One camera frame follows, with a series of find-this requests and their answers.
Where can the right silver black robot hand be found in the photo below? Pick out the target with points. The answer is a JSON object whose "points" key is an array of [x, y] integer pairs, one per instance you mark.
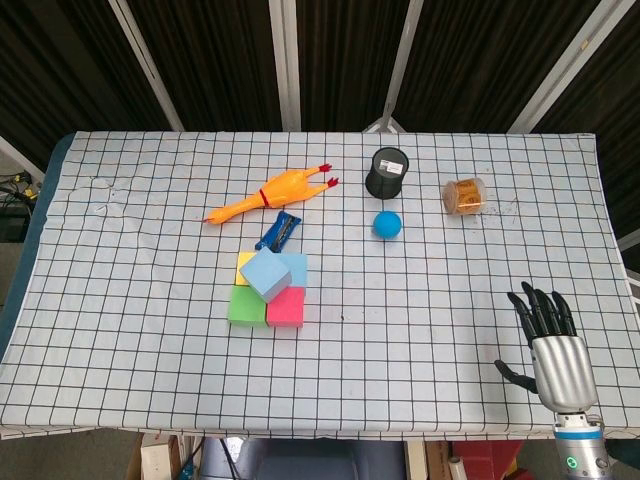
{"points": [[565, 370]]}

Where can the light blue foam cube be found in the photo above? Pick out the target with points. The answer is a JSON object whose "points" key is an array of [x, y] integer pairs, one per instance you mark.
{"points": [[299, 270], [265, 275]]}

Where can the pink foam cube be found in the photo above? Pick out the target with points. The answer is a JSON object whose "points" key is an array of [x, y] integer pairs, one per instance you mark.
{"points": [[286, 310]]}

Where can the green foam cube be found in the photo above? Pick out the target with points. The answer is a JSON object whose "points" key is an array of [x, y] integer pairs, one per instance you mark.
{"points": [[246, 309]]}

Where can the yellow foam cube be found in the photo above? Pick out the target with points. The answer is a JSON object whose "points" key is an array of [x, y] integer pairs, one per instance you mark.
{"points": [[242, 267]]}

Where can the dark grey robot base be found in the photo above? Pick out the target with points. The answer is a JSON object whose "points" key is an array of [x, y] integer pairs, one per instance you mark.
{"points": [[300, 462]]}

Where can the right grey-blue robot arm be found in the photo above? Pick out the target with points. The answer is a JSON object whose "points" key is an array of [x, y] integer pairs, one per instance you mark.
{"points": [[582, 450]]}

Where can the red box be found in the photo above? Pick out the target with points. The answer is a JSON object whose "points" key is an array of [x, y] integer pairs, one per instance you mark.
{"points": [[485, 460]]}

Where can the white black checkered tablecloth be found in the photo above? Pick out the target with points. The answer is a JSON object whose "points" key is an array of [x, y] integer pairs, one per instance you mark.
{"points": [[400, 325]]}

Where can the clear jar of rubber bands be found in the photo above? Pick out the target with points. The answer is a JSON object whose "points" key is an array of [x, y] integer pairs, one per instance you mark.
{"points": [[465, 196]]}

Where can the blue ball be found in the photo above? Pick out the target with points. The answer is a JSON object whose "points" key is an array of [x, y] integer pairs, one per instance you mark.
{"points": [[387, 226]]}

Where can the black mesh pen holder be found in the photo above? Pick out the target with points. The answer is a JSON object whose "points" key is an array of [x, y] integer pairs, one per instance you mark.
{"points": [[386, 177]]}

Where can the blue stapler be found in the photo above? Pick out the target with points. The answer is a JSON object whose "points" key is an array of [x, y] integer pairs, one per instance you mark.
{"points": [[280, 231]]}

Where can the orange rubber chicken toy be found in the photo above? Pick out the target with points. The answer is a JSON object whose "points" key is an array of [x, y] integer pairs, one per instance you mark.
{"points": [[285, 189]]}

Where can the black pleated curtain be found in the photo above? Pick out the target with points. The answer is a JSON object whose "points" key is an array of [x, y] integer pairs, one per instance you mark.
{"points": [[345, 60]]}

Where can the cardboard box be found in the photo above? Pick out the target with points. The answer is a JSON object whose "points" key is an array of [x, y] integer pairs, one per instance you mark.
{"points": [[152, 457]]}

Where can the white metal frame pole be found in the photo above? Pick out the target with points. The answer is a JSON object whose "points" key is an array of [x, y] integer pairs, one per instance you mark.
{"points": [[397, 65], [560, 70], [286, 65], [147, 65]]}

